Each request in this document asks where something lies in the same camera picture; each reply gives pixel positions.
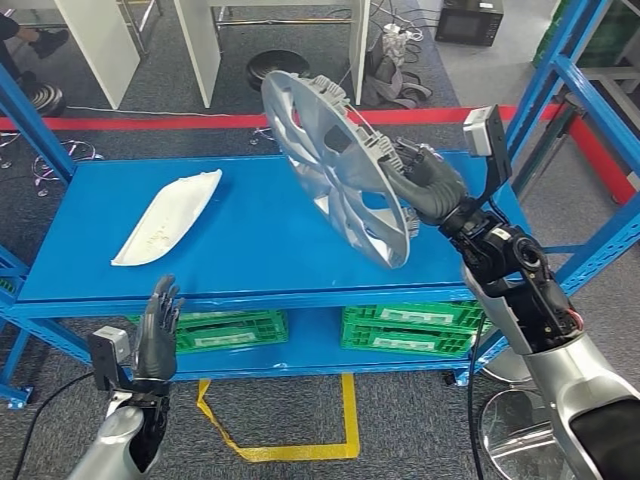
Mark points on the blue metal shelf rack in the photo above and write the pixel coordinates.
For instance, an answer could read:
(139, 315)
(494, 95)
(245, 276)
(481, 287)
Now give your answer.
(270, 225)

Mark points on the red barrier belt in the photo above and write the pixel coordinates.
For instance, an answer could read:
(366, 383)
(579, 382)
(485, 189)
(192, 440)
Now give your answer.
(150, 123)
(598, 158)

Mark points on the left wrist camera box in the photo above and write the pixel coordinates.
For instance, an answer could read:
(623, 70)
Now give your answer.
(103, 361)

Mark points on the grey metal frame legs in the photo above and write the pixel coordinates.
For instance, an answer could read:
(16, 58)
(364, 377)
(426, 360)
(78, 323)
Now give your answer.
(141, 30)

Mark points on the grey bag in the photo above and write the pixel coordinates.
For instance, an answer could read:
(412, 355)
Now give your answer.
(386, 81)

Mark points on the grey workbench dark legs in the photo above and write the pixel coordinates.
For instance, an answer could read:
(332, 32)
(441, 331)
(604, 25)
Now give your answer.
(540, 147)

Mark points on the chrome stanchion with round base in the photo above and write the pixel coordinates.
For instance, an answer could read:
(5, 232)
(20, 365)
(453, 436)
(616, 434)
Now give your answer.
(505, 440)
(505, 370)

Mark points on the white plastic cover part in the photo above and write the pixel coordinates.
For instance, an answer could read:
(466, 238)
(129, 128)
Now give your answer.
(162, 218)

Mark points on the silver plastic wheel hubcap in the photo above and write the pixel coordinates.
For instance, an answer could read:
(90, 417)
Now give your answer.
(310, 132)

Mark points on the black round stool chrome base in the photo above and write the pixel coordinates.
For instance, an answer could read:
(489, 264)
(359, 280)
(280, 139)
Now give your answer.
(280, 61)

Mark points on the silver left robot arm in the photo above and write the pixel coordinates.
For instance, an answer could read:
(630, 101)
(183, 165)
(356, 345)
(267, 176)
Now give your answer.
(107, 437)

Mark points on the black microwave oven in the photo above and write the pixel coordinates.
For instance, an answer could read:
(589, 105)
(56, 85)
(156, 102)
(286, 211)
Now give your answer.
(467, 25)

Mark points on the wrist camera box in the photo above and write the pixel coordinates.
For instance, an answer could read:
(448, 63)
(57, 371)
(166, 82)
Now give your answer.
(500, 149)
(103, 361)

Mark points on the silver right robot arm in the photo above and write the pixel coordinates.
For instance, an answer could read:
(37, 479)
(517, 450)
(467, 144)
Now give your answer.
(564, 378)

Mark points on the black ribbed stool seat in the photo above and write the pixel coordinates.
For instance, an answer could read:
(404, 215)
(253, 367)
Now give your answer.
(47, 100)

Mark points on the yellow floor tape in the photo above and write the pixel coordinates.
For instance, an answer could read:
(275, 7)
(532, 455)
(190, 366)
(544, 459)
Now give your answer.
(350, 414)

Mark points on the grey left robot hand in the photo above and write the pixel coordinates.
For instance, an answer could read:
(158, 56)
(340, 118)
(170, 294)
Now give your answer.
(155, 344)

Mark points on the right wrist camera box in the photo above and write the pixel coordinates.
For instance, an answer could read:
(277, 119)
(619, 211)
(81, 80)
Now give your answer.
(500, 149)

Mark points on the white power strip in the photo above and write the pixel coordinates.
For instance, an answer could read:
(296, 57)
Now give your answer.
(397, 33)

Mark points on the green plastic storage crate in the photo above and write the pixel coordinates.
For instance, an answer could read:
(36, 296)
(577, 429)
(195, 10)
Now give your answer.
(607, 32)

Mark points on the white desk panel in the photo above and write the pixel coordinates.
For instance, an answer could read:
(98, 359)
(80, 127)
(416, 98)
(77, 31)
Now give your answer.
(100, 46)

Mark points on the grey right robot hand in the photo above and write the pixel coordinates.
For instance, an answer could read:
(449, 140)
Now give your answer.
(435, 189)

